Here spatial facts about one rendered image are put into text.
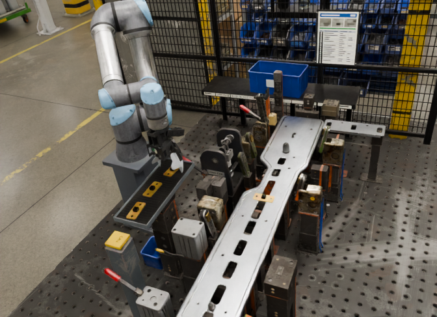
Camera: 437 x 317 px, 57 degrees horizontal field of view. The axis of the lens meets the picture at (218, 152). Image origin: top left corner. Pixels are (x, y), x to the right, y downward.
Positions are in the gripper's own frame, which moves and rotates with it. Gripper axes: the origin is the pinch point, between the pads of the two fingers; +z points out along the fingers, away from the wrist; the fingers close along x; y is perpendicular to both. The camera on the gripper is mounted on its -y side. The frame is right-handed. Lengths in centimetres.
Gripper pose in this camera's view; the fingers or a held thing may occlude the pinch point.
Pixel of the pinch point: (172, 166)
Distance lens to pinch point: 158.8
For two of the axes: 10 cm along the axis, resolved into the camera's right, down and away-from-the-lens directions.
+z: 1.1, 8.2, 5.7
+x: 8.6, 2.1, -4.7
